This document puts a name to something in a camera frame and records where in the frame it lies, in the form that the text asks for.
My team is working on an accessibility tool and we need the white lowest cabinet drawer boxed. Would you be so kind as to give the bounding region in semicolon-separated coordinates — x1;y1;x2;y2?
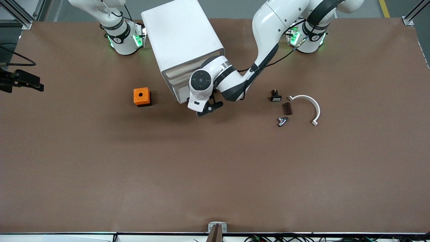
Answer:
173;88;192;103

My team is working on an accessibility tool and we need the brown table cover mat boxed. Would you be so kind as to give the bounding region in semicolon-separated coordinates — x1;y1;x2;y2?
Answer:
0;17;430;234

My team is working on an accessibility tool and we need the white curved plastic clamp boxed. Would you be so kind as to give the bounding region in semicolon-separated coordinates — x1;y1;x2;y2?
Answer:
288;95;321;126

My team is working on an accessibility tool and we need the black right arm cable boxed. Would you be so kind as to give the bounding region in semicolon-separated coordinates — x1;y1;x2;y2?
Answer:
0;44;37;67

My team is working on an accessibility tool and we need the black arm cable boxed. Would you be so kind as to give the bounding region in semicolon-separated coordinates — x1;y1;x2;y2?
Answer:
0;44;37;67
235;19;307;73

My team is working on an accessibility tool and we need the aluminium frame profile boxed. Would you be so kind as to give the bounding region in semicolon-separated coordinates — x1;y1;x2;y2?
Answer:
401;0;430;26
0;0;45;30

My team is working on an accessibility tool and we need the orange button enclosure box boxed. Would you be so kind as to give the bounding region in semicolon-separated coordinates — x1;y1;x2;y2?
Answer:
133;87;152;107

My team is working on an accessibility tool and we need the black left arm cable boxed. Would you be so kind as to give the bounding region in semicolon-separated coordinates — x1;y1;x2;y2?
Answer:
235;19;307;73

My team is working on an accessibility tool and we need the grey metal bracket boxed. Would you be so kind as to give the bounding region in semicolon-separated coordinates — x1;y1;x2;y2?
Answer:
207;221;227;242

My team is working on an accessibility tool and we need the black cable bundle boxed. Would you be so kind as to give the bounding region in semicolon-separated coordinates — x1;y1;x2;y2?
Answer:
245;234;430;242

